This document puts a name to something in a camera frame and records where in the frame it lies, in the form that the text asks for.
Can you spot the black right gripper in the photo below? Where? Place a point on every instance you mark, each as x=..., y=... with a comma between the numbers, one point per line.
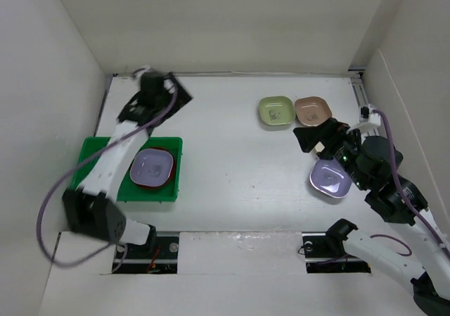
x=334, y=131

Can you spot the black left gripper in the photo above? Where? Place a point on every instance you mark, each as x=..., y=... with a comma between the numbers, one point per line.
x=183, y=97

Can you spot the pink square plate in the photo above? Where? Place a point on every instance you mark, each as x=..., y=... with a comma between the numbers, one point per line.
x=312, y=111

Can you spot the purple square plate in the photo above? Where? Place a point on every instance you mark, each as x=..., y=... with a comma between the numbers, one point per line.
x=152, y=168
x=328, y=177

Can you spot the green square plate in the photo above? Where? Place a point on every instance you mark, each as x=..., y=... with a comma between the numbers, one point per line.
x=276, y=110

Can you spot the red round plate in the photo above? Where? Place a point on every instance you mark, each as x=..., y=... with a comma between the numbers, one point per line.
x=170, y=178

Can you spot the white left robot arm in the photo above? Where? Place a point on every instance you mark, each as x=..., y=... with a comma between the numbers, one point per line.
x=91, y=208

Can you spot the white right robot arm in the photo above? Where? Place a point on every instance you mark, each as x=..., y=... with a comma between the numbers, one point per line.
x=387, y=235

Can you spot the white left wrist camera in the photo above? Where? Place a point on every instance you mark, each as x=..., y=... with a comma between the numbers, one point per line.
x=136, y=74

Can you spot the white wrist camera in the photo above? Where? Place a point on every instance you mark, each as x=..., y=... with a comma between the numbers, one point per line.
x=368, y=119
x=136, y=74

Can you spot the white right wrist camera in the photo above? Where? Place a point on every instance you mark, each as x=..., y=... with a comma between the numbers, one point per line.
x=368, y=119

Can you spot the aluminium rail right side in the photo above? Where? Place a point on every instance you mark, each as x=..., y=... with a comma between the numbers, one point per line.
x=360, y=94

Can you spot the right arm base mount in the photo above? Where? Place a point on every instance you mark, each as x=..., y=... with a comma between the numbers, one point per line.
x=322, y=257

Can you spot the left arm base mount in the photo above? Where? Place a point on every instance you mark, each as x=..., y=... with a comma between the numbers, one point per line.
x=162, y=260

